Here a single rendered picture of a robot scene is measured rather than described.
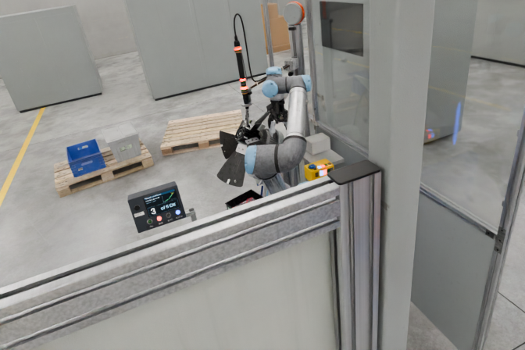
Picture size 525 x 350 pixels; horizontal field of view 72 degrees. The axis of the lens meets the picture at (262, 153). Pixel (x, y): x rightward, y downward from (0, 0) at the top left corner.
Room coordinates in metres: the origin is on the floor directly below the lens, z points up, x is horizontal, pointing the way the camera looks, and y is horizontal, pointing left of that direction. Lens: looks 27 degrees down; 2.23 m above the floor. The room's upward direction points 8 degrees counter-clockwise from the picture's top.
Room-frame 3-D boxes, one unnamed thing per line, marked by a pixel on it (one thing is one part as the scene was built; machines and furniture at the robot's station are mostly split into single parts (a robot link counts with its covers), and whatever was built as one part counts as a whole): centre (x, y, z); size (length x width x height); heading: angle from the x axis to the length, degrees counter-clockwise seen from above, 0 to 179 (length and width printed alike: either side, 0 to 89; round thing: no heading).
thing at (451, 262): (2.44, -0.63, 0.50); 2.59 x 0.03 x 0.91; 18
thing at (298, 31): (2.80, -0.37, 0.90); 0.08 x 0.06 x 1.80; 53
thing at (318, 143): (2.58, -0.44, 0.92); 0.17 x 0.16 x 0.11; 108
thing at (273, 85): (1.62, -0.10, 1.73); 0.11 x 0.11 x 0.08; 74
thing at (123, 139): (4.66, 1.89, 0.31); 0.60 x 0.42 x 0.33; 25
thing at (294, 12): (2.80, -0.37, 1.88); 0.16 x 0.07 x 0.16; 53
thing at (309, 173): (1.97, -0.34, 1.02); 0.16 x 0.10 x 0.11; 108
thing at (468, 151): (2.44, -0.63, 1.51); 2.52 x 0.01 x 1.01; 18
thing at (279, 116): (1.72, -0.11, 1.57); 0.09 x 0.08 x 0.12; 18
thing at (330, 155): (2.50, -0.43, 0.85); 0.36 x 0.24 x 0.03; 18
